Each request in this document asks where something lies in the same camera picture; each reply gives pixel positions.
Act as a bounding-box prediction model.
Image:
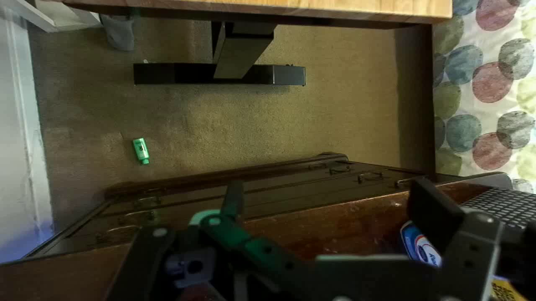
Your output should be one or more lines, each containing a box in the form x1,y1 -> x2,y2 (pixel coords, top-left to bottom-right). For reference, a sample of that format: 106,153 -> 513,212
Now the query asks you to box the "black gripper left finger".
222,177 -> 247,222

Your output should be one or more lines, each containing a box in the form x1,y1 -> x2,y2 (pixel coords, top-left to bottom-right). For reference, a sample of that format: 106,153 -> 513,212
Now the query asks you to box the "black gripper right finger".
406,175 -> 505,301

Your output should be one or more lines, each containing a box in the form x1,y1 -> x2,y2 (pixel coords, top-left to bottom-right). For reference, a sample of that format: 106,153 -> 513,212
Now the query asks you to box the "blue spray bottle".
398,219 -> 444,269

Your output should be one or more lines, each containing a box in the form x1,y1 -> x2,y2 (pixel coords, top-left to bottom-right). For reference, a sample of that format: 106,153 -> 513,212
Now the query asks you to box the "small green tube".
131,135 -> 153,167

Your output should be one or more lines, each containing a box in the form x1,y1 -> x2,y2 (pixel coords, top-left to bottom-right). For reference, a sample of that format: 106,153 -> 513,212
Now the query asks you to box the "dark wooden dresser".
0,150 -> 513,301

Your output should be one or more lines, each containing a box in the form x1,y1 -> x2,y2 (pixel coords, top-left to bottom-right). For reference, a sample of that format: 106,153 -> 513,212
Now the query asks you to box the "black table leg base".
133,20 -> 309,88

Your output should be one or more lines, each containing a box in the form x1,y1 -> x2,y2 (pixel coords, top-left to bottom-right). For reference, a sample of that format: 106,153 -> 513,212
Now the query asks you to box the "bed with floral cover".
431,0 -> 536,194

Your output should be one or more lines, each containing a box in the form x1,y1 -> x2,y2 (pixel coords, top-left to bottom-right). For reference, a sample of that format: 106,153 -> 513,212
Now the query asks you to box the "light wooden table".
61,0 -> 456,26

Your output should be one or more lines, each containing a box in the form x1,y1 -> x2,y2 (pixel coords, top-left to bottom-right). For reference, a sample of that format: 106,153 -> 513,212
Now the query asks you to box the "black metal wire rack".
434,170 -> 536,247

